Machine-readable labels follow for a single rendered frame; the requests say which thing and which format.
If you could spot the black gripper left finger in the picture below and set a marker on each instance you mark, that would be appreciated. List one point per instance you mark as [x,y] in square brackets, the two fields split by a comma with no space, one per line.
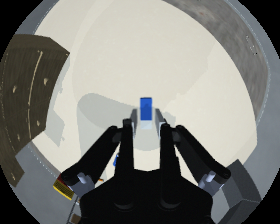
[83,175]

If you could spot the brown wooden chest of drawers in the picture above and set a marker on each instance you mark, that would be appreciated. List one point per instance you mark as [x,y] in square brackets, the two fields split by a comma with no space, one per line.
[29,42]

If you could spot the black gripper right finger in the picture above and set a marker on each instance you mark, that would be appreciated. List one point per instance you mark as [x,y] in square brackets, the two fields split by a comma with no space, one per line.
[208,173]

